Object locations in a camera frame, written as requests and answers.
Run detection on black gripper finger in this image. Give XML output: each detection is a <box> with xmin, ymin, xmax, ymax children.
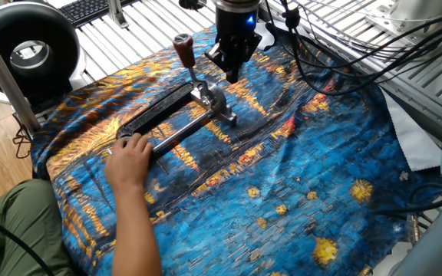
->
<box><xmin>204</xmin><ymin>41</ymin><xmax>235</xmax><ymax>84</ymax></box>
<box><xmin>232</xmin><ymin>32</ymin><xmax>263</xmax><ymax>84</ymax></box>

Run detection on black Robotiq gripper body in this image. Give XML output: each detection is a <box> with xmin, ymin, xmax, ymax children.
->
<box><xmin>215</xmin><ymin>1</ymin><xmax>263</xmax><ymax>59</ymax></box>

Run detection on silver metal lever base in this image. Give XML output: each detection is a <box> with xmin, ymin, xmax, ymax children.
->
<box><xmin>189</xmin><ymin>78</ymin><xmax>239</xmax><ymax>128</ymax></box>

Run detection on person's bare forearm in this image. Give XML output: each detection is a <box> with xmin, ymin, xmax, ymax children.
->
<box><xmin>110</xmin><ymin>182</ymin><xmax>164</xmax><ymax>276</ymax></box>

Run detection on person's bare hand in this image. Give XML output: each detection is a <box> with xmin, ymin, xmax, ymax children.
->
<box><xmin>104</xmin><ymin>132</ymin><xmax>154</xmax><ymax>192</ymax></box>

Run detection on blue starry night tablecloth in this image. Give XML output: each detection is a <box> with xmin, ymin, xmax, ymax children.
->
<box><xmin>31</xmin><ymin>25</ymin><xmax>442</xmax><ymax>276</ymax></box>

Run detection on black computer keyboard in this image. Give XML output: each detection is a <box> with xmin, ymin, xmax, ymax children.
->
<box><xmin>58</xmin><ymin>0</ymin><xmax>138</xmax><ymax>29</ymax></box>

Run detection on silver metal mounting plate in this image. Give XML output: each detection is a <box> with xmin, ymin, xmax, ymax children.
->
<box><xmin>364</xmin><ymin>0</ymin><xmax>442</xmax><ymax>45</ymax></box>

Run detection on green trousers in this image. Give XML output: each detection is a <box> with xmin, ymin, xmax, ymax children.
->
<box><xmin>0</xmin><ymin>178</ymin><xmax>77</xmax><ymax>276</ymax></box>

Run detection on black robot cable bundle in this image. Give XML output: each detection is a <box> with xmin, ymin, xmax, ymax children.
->
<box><xmin>262</xmin><ymin>0</ymin><xmax>442</xmax><ymax>97</ymax></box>

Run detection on short aluminium bracket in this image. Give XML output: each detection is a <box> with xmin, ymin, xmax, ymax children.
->
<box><xmin>107</xmin><ymin>0</ymin><xmax>130</xmax><ymax>30</ymax></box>

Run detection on aluminium profile post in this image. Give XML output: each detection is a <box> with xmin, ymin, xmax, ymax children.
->
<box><xmin>0</xmin><ymin>14</ymin><xmax>42</xmax><ymax>136</ymax></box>

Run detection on looped dark cable bundle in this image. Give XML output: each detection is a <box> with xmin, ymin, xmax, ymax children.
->
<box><xmin>11</xmin><ymin>112</ymin><xmax>35</xmax><ymax>160</ymax></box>

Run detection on black cable by robot base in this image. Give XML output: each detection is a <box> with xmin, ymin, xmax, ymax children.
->
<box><xmin>373</xmin><ymin>181</ymin><xmax>442</xmax><ymax>232</ymax></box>

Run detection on thick black cable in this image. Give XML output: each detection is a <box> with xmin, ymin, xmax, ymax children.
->
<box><xmin>0</xmin><ymin>202</ymin><xmax>55</xmax><ymax>276</ymax></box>

